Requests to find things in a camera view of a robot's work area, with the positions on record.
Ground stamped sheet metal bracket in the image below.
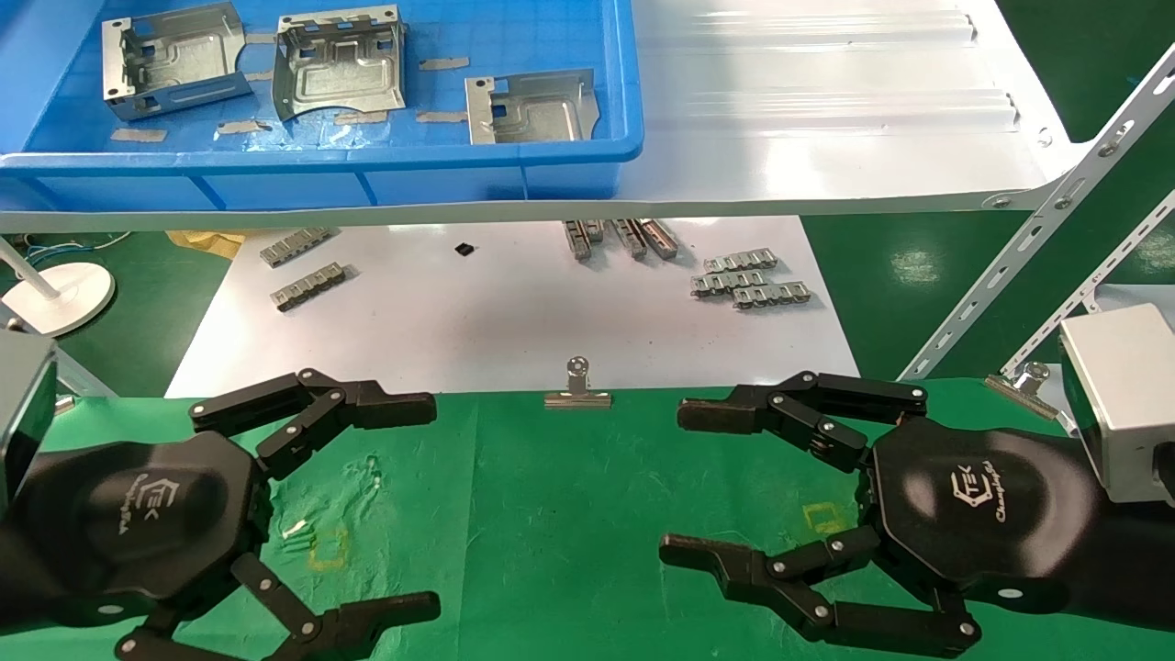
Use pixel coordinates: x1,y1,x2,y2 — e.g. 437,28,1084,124
273,5,408,122
101,2,253,122
464,69,602,146

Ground white metal storage rack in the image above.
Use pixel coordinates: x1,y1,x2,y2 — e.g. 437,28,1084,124
999,191,1175,375

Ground blue plastic bin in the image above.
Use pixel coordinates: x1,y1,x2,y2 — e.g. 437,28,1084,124
0,0,643,214

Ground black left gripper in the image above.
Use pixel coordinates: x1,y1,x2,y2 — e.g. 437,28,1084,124
23,367,442,661

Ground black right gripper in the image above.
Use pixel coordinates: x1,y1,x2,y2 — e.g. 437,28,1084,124
659,371,1104,657

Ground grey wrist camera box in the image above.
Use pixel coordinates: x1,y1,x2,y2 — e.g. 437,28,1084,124
0,332,58,520
1057,303,1175,506

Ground white metal shelf plate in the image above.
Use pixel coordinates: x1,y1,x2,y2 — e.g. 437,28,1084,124
0,0,1102,233

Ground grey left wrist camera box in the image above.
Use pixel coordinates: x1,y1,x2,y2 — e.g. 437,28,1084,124
0,332,58,520

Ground green cloth mat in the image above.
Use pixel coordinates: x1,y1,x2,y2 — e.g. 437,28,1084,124
0,376,1175,661

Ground white board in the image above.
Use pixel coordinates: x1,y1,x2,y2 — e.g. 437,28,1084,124
165,216,861,398

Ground white round lamp stand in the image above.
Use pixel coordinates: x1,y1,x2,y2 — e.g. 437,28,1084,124
0,234,118,338

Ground yellow crumpled bag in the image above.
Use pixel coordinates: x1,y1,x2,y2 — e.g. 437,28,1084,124
165,230,249,261

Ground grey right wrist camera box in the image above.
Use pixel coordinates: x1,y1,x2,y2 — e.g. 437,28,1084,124
1057,303,1175,506

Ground thin blue white cables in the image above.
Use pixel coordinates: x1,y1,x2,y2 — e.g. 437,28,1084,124
0,230,134,267

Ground white slotted shelf upright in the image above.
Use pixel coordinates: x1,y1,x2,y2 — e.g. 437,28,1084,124
898,44,1175,380

